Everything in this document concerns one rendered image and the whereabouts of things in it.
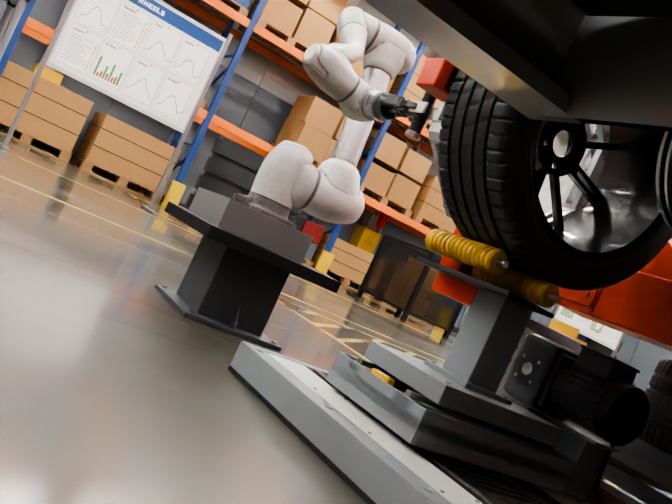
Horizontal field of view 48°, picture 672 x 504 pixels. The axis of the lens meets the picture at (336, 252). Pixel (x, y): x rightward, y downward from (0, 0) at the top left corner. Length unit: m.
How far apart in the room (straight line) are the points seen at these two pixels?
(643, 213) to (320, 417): 0.95
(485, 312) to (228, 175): 7.19
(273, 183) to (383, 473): 1.40
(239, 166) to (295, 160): 6.34
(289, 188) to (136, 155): 8.63
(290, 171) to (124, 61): 5.16
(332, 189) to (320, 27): 9.53
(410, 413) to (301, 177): 1.21
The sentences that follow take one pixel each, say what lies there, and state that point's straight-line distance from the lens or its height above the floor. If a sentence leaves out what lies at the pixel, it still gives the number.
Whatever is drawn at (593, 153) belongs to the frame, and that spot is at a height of 0.92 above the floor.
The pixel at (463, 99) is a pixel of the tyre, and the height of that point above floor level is 0.80.
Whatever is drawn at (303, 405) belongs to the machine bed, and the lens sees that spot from 1.62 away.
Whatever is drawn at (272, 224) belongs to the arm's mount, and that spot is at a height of 0.38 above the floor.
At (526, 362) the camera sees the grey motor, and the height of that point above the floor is 0.33.
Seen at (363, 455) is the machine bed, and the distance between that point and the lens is 1.43.
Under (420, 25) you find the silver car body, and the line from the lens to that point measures 1.20.
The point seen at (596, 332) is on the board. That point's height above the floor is 0.96.
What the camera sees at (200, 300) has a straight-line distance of 2.50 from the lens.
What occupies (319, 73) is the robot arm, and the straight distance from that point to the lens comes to 2.26.
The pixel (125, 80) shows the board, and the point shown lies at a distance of 7.61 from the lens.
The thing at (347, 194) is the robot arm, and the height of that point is 0.58.
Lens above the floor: 0.37
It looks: level
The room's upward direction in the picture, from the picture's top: 25 degrees clockwise
